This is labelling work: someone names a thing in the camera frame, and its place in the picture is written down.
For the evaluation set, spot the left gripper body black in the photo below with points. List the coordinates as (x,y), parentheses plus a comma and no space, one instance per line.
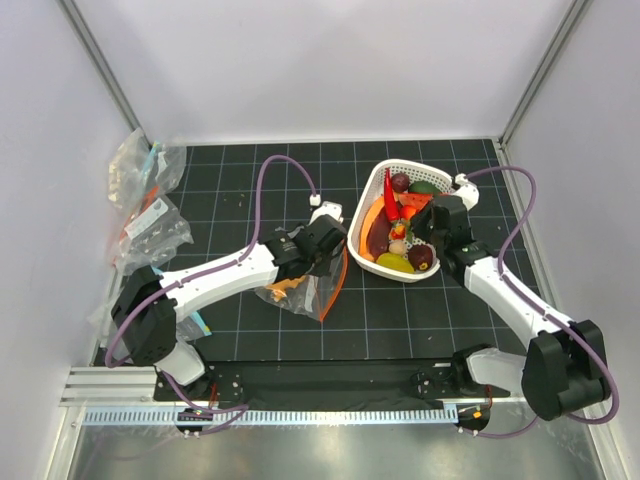
(321,266)

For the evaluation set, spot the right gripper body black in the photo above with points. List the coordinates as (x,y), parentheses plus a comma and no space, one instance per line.
(441,243)

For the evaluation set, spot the red chili pepper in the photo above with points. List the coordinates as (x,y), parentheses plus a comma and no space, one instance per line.
(390,205)

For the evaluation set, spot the clear zip bag orange zipper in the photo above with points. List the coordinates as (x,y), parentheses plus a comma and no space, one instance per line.
(316,296)

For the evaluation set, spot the yellow orange ginger root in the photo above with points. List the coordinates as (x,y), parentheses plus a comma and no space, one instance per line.
(278,290)

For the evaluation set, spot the white perforated plastic basket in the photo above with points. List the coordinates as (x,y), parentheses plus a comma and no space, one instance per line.
(372,191)

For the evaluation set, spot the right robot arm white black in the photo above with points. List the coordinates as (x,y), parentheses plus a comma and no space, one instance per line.
(564,369)

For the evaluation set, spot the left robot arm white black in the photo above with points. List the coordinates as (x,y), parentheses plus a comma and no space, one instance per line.
(151,305)

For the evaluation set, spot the clear bag with white label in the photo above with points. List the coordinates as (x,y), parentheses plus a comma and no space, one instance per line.
(152,236)

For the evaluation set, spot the watermelon slice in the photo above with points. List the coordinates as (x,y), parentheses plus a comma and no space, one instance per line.
(415,200)

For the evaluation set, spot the beige garlic bulb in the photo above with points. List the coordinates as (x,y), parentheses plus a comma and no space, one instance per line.
(397,247)

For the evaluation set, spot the dark red passion fruit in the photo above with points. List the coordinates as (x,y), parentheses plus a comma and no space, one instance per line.
(420,256)

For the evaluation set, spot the dark red meat slice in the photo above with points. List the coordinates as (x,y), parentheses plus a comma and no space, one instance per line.
(378,237)

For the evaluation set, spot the yellow lemon slice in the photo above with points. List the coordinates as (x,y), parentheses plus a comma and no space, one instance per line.
(395,262)

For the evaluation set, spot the dark purple plum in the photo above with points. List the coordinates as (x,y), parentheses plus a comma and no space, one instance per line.
(400,182)

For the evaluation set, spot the orange papaya slice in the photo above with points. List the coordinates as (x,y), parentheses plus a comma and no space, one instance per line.
(375,210)

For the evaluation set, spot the black grid cutting mat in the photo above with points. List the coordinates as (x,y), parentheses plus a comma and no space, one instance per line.
(372,317)

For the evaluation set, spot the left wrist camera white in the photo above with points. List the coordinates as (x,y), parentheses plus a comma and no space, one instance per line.
(332,209)

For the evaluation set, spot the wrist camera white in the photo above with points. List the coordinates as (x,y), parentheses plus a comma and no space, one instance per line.
(466,190)
(332,209)

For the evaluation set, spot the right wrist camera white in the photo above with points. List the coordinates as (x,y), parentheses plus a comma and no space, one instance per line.
(466,190)

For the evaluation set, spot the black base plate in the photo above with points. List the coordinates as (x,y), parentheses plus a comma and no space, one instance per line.
(243,381)

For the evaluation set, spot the slotted aluminium cable duct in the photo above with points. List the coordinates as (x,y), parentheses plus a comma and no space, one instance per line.
(179,416)

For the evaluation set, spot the aluminium frame rail left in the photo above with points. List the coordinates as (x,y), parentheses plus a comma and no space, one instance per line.
(100,63)

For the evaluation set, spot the aluminium frame rail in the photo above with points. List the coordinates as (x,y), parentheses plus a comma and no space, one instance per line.
(570,21)
(100,63)

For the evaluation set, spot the aluminium frame rail right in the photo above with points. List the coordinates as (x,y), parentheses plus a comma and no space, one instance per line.
(570,21)

